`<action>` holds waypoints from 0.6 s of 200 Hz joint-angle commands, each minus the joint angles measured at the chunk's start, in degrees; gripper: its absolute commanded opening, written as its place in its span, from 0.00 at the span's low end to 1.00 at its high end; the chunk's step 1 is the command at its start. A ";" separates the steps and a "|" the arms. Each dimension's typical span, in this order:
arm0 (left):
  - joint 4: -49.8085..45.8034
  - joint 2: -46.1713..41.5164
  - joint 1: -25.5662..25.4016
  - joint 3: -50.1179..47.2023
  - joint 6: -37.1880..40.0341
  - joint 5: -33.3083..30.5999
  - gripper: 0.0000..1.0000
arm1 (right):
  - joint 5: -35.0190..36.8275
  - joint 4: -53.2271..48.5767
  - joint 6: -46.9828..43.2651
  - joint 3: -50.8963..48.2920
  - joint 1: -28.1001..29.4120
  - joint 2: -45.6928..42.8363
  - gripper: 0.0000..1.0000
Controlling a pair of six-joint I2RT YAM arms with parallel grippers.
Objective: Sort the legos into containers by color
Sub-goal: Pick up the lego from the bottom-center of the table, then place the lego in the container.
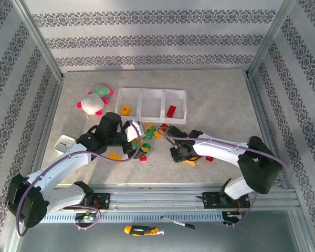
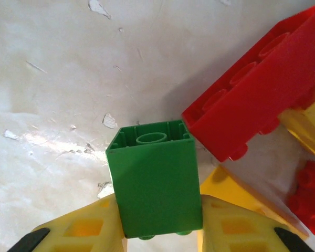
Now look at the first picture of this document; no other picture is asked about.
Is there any white and pink plush toy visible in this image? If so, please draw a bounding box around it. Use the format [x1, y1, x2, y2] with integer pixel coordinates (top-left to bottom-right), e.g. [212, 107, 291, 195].
[76, 93, 110, 120]

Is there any green and pink plush toy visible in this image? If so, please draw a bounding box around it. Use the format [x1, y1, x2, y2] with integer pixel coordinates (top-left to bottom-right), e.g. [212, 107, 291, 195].
[88, 82, 114, 97]

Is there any small white square box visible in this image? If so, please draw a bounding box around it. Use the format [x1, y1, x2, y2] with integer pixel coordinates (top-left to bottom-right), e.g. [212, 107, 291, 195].
[54, 134, 76, 155]

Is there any small left circuit board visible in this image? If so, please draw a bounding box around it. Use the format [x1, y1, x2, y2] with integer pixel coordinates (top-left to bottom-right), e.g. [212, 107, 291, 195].
[75, 213, 97, 221]

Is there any grey metal bottom tray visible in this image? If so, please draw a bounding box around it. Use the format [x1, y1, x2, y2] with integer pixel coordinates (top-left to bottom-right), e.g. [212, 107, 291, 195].
[5, 209, 313, 252]

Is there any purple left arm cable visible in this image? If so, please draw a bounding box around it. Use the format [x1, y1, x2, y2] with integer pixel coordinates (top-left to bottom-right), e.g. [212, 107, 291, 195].
[15, 120, 142, 238]

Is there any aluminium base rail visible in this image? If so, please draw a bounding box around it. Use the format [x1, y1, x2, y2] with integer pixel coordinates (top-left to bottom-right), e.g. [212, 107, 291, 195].
[55, 183, 297, 211]

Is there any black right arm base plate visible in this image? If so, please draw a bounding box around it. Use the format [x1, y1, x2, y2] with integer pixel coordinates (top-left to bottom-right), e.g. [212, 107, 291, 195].
[202, 191, 251, 209]

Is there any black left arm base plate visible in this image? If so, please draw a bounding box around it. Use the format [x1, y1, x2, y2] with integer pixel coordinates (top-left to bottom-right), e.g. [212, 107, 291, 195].
[83, 193, 111, 211]

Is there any grey slotted cable duct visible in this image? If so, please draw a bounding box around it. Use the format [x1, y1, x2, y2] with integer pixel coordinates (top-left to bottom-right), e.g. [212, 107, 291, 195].
[40, 211, 224, 224]

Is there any aluminium side frame rail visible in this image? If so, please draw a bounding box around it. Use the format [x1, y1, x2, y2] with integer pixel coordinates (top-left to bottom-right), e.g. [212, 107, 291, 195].
[244, 70, 297, 190]
[26, 77, 65, 191]

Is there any aluminium frame post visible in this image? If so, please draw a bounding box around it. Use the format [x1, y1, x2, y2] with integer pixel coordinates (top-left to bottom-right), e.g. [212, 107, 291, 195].
[248, 0, 296, 77]
[10, 0, 65, 81]

